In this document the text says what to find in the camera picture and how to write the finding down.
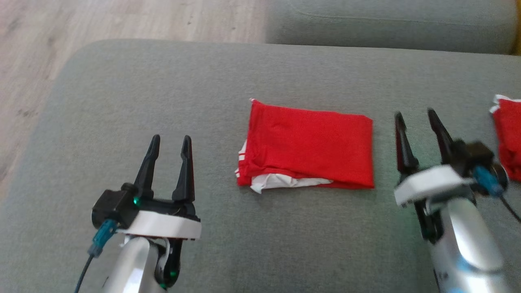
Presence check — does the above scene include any red shorts white waistband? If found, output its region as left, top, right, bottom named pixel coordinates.
left=490, top=94, right=521, bottom=181

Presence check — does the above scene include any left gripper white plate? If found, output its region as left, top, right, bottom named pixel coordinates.
left=116, top=134, right=202, bottom=289

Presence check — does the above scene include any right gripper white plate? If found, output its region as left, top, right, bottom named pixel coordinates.
left=394, top=108, right=477, bottom=245

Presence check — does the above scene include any red basketball jersey white trim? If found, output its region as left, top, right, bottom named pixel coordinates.
left=235, top=98, right=375, bottom=194

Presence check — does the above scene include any grey sofa cushion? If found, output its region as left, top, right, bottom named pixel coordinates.
left=265, top=0, right=517, bottom=55

